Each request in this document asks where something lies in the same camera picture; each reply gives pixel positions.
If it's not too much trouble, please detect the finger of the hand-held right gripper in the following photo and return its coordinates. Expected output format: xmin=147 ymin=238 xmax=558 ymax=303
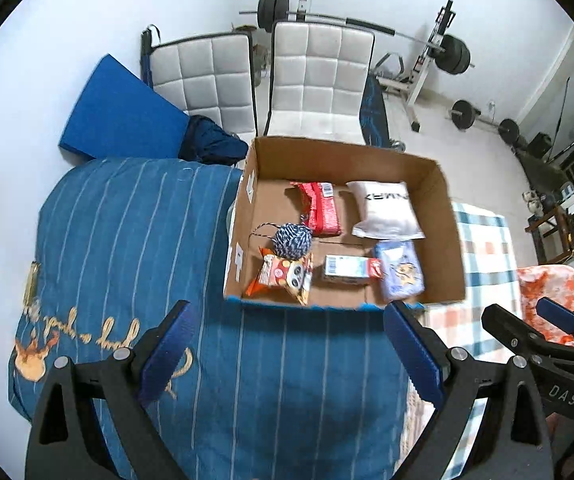
xmin=482 ymin=304 xmax=574 ymax=361
xmin=537 ymin=297 xmax=574 ymax=348

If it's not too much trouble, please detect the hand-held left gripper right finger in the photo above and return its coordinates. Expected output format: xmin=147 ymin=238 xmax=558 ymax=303
xmin=384 ymin=300 xmax=552 ymax=480

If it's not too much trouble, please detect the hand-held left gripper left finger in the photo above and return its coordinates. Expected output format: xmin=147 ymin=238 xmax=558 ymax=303
xmin=26 ymin=300 xmax=198 ymax=480

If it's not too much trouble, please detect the light blue tissue pack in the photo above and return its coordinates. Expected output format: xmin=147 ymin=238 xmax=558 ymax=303
xmin=374 ymin=240 xmax=425 ymax=303

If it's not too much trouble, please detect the small milk carton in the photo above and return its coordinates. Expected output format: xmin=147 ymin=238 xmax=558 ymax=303
xmin=323 ymin=254 xmax=384 ymax=286

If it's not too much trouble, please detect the orange snack packet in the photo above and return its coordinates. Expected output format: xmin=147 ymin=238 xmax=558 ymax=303
xmin=245 ymin=252 xmax=314 ymax=306

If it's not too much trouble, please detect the white soft packet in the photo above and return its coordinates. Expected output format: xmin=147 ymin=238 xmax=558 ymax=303
xmin=345 ymin=180 xmax=426 ymax=240

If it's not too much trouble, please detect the blue and white yarn ball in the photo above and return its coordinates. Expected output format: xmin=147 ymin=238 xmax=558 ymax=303
xmin=252 ymin=221 xmax=314 ymax=261

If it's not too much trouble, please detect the red snack packet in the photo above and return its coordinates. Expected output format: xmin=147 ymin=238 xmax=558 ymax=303
xmin=289 ymin=181 xmax=342 ymax=237

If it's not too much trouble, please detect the cardboard box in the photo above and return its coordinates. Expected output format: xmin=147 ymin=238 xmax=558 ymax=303
xmin=223 ymin=135 xmax=468 ymax=311

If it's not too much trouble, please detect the orange and white towel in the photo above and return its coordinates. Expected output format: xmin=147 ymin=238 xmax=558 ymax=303
xmin=517 ymin=265 xmax=574 ymax=346

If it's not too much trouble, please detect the wooden chair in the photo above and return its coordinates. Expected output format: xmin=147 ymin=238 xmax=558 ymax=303
xmin=526 ymin=180 xmax=574 ymax=266

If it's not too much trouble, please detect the plaid bed sheet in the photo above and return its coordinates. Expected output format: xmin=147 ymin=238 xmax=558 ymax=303
xmin=397 ymin=201 xmax=520 ymax=480

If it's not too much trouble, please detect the blue striped blanket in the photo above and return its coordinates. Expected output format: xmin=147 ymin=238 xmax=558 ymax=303
xmin=8 ymin=157 xmax=412 ymax=480

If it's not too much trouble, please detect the black exercise machine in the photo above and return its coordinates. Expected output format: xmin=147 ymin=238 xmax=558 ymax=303
xmin=514 ymin=130 xmax=574 ymax=186

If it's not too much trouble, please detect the dark blue cloth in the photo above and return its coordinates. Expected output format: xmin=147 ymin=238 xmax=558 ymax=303
xmin=179 ymin=115 xmax=250 ymax=167

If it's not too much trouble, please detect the short barbell with black plates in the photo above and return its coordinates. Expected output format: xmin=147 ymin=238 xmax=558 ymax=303
xmin=451 ymin=100 xmax=520 ymax=143

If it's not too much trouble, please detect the blue foam mat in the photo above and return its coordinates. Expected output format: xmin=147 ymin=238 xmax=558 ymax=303
xmin=58 ymin=55 xmax=191 ymax=163

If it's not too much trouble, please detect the white barbell rack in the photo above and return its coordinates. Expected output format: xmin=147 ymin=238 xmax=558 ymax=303
xmin=297 ymin=0 xmax=458 ymax=133

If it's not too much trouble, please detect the white padded chair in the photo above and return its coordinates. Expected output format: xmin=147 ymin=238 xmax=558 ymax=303
xmin=141 ymin=25 xmax=258 ymax=138
xmin=265 ymin=21 xmax=375 ymax=146

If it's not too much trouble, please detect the long barbell with black plates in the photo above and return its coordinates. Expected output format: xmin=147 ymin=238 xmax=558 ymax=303
xmin=239 ymin=0 xmax=475 ymax=73

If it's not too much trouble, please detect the grey exercise frame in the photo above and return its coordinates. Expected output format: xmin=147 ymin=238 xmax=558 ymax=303
xmin=372 ymin=52 xmax=408 ymax=86

